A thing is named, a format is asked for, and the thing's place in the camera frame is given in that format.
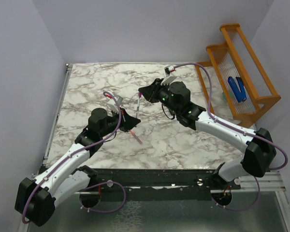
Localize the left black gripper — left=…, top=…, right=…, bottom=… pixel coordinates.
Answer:
left=100, top=106, right=141, bottom=138

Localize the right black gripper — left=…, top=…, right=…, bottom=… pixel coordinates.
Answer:
left=139, top=78, right=180, bottom=115

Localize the pink marker pen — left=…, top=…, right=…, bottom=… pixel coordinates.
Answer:
left=130, top=130, right=143, bottom=145

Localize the white multicolour pen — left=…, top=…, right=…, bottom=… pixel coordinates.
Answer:
left=136, top=95, right=141, bottom=118

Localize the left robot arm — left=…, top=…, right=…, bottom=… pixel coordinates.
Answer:
left=14, top=108, right=141, bottom=226

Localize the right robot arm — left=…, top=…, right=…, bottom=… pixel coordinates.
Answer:
left=138, top=78, right=276, bottom=189

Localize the blue stapler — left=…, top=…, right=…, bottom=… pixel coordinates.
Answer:
left=228, top=76, right=247, bottom=103

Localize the orange wooden rack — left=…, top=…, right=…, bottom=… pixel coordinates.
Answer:
left=200, top=23, right=281, bottom=128

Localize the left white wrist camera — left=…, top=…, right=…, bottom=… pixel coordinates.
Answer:
left=107, top=95, right=123, bottom=114

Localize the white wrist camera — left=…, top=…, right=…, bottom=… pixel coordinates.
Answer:
left=161, top=65, right=177, bottom=86
left=107, top=95, right=123, bottom=114

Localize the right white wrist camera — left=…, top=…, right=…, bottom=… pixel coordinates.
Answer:
left=161, top=65, right=177, bottom=86

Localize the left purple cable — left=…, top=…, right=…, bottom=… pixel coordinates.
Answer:
left=21, top=90, right=127, bottom=224

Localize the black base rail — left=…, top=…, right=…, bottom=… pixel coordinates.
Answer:
left=78, top=166, right=240, bottom=206

